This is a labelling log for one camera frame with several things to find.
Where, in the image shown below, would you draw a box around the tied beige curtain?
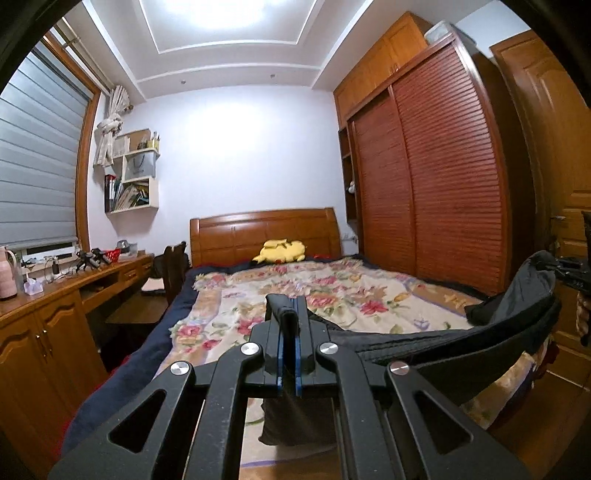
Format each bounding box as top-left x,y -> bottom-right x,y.
92,85 -> 134,168

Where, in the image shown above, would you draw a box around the white storage box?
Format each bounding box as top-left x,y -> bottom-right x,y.
422,21 -> 477,48

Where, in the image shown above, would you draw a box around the yellow plush toy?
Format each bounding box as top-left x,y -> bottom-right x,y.
252,239 -> 308,266

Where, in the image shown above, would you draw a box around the grey window blind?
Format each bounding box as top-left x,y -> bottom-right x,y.
0,51 -> 93,251

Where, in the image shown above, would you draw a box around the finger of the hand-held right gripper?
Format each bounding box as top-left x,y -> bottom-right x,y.
531,256 -> 567,278

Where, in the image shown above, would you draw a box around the wooden louvered wardrobe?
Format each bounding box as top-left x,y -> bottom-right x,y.
333,11 -> 536,296

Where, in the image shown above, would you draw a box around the row of books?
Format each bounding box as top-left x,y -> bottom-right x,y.
113,182 -> 151,211

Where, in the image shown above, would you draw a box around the curtain rod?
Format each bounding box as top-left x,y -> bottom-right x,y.
51,23 -> 134,112

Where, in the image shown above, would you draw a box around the wooden window frame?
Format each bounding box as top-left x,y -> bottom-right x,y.
44,32 -> 102,252

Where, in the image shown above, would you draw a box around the wooden bed headboard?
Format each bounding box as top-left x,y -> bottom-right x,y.
189,208 -> 342,268

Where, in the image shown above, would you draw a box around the wooden desk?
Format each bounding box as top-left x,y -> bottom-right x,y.
0,251 -> 155,462

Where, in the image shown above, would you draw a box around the grey paper bag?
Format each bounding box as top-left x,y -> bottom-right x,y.
124,152 -> 156,182

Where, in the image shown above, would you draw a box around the navy blue bedspread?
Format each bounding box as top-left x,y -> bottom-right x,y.
60,254 -> 370,457

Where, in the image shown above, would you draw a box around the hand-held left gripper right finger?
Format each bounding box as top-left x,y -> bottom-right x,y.
294,295 -> 532,480

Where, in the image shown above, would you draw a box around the ceiling light panel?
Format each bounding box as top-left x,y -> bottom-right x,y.
139,0 -> 319,29

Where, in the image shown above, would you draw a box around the black zip jacket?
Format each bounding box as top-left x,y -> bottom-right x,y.
259,251 -> 561,448

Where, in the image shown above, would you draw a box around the person's right hand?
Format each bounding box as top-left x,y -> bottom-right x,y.
575,292 -> 591,348

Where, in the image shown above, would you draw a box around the dark wooden chair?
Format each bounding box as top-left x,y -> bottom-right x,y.
105,241 -> 189,326

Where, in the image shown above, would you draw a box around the black tripod stands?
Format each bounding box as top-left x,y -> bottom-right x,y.
76,249 -> 112,271

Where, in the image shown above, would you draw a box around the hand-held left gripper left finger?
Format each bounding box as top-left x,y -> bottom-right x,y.
46,294 -> 296,480

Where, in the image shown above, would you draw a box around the wooden door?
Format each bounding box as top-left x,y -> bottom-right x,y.
489,32 -> 591,388

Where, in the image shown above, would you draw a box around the white wall shelf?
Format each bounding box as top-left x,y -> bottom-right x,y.
104,129 -> 161,214

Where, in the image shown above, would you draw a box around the bed with floral blanket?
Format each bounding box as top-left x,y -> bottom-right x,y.
168,256 -> 550,467

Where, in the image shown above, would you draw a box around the pink thermos bottle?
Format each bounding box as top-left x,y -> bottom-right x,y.
0,246 -> 20,301

